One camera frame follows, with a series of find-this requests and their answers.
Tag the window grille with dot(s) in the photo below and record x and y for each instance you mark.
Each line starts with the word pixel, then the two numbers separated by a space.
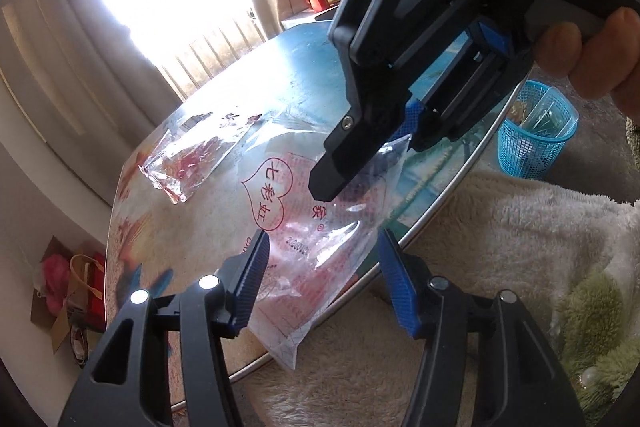
pixel 215 57

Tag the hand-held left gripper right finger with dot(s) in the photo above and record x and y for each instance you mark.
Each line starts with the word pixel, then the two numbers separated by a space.
pixel 395 282

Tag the person's right hand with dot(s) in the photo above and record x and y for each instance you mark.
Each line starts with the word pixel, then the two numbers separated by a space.
pixel 595 62

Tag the small clear wrapper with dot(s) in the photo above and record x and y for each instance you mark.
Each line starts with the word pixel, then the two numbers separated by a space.
pixel 200 152

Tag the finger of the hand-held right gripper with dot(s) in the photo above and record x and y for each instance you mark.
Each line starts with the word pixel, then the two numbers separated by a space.
pixel 465 107
pixel 407 122

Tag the open brown cardboard box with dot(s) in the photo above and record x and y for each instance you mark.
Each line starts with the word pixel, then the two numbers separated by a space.
pixel 45 327

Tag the blue mesh basket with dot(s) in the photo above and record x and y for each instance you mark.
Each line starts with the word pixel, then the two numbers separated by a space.
pixel 530 152

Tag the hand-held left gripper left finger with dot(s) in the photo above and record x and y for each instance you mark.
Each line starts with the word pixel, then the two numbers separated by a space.
pixel 252 277

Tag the white fleece robe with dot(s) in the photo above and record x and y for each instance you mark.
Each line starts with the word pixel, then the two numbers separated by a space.
pixel 500 247

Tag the large clear plastic bag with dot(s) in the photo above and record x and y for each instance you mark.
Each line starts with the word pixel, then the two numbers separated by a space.
pixel 300 187

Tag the pink plastic bag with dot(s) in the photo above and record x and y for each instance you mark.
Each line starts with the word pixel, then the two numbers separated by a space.
pixel 55 282

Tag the red gift bag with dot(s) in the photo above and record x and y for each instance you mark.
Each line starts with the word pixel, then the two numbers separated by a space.
pixel 92 297

